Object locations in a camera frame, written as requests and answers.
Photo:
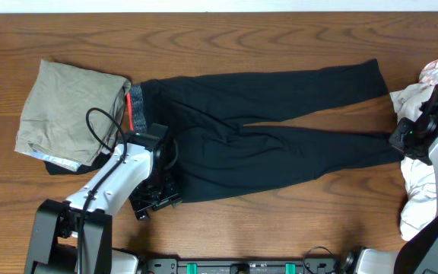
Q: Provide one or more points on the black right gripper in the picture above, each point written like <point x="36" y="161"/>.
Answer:
<point x="397" y="141"/>

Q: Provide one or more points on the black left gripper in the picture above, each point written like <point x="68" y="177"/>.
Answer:
<point x="172" y="196"/>

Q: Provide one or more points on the black leggings with red waistband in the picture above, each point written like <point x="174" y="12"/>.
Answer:
<point x="229" y="133"/>

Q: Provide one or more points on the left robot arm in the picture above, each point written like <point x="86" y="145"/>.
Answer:
<point x="76" y="235"/>

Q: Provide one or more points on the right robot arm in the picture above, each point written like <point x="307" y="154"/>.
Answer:
<point x="420" y="254"/>

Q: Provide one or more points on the white crumpled garment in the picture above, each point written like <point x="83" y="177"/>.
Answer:
<point x="420" y="182"/>

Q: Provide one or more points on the black cloth under bag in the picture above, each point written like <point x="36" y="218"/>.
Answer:
<point x="64" y="167"/>

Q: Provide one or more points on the olive green fabric bag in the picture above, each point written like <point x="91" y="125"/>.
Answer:
<point x="54" y="124"/>

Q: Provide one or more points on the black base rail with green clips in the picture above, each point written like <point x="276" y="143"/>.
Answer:
<point x="316" y="260"/>

